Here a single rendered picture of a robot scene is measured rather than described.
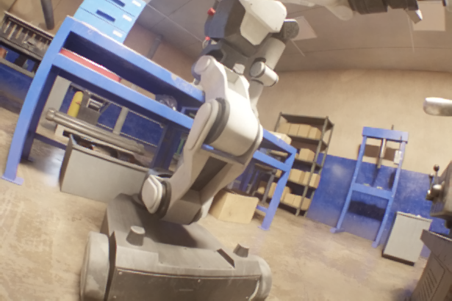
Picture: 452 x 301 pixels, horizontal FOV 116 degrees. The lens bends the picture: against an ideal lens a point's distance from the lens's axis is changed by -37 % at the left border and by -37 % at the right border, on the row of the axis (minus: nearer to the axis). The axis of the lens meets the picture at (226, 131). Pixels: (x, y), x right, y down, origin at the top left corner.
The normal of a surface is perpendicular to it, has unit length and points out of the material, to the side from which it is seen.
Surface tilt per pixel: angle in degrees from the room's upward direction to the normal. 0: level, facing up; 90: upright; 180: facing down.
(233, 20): 111
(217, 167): 129
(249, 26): 106
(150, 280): 90
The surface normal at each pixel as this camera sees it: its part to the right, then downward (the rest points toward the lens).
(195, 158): 0.37, 0.37
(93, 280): 0.58, -0.32
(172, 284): 0.51, 0.06
